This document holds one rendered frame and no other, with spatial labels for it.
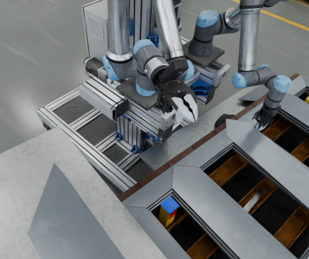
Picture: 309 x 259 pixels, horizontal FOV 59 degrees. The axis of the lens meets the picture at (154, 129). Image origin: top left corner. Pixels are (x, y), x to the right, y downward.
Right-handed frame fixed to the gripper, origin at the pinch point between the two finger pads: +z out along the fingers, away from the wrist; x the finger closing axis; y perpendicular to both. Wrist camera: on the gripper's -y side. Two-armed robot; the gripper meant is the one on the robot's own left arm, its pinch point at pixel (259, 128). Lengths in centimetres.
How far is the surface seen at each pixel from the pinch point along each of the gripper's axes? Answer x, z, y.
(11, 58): -270, 86, 57
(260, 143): 6.6, 0.7, 7.9
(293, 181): 30.5, 0.7, 14.8
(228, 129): -10.1, 0.6, 14.5
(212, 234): 23, 2, 64
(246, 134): -1.9, 0.7, 9.0
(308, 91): 0, 3, -58
